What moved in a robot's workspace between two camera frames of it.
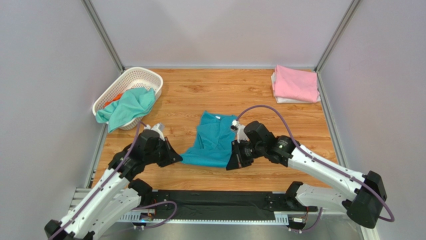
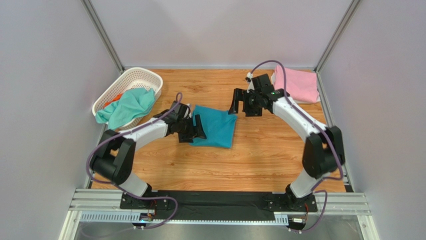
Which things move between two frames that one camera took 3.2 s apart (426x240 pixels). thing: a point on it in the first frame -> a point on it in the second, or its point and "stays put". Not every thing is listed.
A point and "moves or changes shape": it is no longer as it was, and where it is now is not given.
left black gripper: x=171 y=157 -> x=188 y=137
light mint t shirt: x=131 y=103 stays put
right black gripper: x=242 y=152 -> x=248 y=102
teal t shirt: x=214 y=138 moves or changes shape
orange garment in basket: x=116 y=98 stays put
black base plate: x=220 y=204 stays put
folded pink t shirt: x=289 y=82 stays put
